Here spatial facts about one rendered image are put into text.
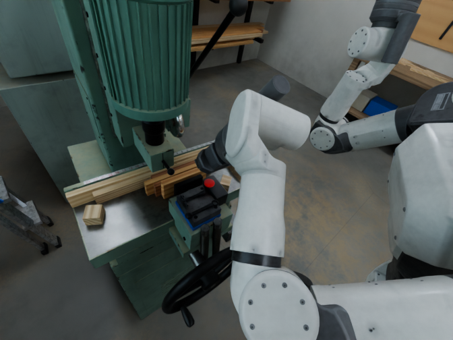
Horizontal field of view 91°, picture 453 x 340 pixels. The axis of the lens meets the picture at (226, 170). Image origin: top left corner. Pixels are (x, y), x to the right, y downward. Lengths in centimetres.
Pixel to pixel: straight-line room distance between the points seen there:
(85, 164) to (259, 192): 83
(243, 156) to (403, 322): 24
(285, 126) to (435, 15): 332
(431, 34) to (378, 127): 294
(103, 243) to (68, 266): 105
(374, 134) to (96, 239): 80
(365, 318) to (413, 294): 6
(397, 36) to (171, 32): 48
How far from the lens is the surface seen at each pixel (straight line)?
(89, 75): 73
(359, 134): 74
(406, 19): 68
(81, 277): 168
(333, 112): 75
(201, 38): 309
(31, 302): 173
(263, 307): 26
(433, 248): 48
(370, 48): 67
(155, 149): 64
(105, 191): 73
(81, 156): 107
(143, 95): 49
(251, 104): 33
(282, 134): 36
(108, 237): 70
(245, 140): 30
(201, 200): 61
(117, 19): 45
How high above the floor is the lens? 150
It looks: 46 degrees down
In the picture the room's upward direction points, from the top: 14 degrees clockwise
